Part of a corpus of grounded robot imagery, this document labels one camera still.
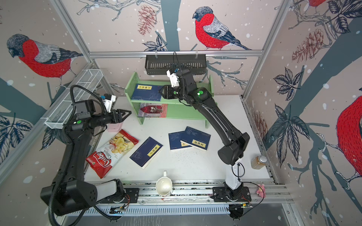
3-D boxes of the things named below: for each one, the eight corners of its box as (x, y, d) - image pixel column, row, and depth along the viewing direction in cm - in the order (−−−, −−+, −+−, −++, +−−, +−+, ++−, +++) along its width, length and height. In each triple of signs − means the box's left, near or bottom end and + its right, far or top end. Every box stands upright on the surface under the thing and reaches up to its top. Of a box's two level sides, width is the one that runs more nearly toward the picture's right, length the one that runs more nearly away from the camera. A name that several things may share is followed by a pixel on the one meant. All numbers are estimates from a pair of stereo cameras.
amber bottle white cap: (251, 170, 84) (259, 163, 75) (249, 162, 87) (256, 155, 78) (259, 170, 84) (268, 163, 75) (257, 162, 87) (265, 155, 78)
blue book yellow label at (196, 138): (180, 141, 96) (180, 140, 94) (186, 127, 103) (186, 126, 102) (206, 151, 91) (206, 150, 90) (211, 135, 99) (211, 134, 97)
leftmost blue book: (130, 158, 89) (129, 157, 87) (150, 138, 98) (149, 136, 96) (144, 169, 84) (143, 168, 82) (163, 147, 94) (162, 145, 92)
